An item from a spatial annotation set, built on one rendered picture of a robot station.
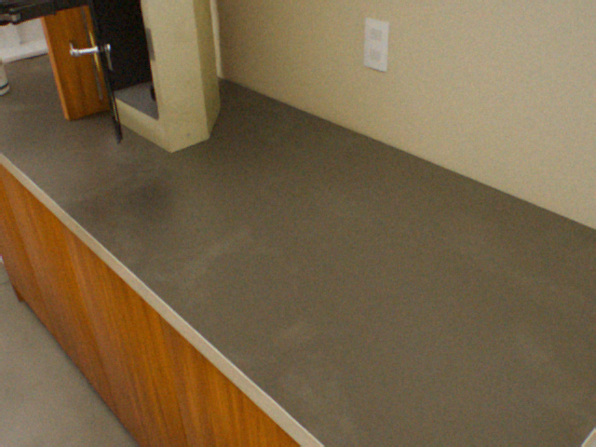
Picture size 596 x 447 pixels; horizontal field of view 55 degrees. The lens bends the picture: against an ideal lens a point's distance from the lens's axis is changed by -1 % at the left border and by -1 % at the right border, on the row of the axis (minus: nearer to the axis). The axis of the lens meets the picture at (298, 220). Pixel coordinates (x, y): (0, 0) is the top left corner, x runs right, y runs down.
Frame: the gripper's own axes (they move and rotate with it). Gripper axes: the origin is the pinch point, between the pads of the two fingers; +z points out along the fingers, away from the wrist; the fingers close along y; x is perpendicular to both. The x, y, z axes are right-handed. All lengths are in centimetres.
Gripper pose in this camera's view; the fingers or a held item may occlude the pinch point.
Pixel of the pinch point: (67, 0)
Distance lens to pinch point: 131.3
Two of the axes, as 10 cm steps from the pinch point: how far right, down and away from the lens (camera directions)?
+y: -6.8, -3.9, 6.2
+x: 0.2, 8.4, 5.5
